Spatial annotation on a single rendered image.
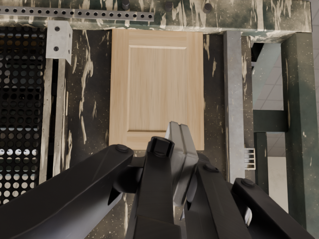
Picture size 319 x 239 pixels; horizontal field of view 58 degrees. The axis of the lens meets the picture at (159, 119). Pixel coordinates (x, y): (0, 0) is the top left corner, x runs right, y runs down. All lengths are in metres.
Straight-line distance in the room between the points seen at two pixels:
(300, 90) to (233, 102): 0.23
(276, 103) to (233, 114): 1.96
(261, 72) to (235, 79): 0.40
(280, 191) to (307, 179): 2.55
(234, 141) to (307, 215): 0.33
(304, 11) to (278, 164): 2.78
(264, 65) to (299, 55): 0.28
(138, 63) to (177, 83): 0.15
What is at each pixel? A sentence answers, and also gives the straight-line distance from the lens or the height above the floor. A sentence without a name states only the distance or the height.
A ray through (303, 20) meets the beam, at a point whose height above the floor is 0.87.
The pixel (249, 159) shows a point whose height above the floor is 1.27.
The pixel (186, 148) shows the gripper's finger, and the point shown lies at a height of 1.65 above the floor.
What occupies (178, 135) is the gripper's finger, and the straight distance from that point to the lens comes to 0.18.
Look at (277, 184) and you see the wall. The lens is 3.64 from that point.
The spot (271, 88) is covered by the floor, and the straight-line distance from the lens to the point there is 2.75.
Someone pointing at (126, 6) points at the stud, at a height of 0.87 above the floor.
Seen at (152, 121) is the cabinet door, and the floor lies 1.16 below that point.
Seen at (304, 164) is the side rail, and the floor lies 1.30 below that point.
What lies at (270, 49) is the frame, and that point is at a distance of 1.31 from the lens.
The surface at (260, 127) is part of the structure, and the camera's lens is 1.09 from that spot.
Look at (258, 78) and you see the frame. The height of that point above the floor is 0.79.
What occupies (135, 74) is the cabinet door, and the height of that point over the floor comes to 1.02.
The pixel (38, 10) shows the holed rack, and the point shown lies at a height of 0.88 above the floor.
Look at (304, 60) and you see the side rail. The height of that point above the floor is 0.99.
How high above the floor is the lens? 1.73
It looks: 37 degrees down
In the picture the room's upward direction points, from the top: 178 degrees clockwise
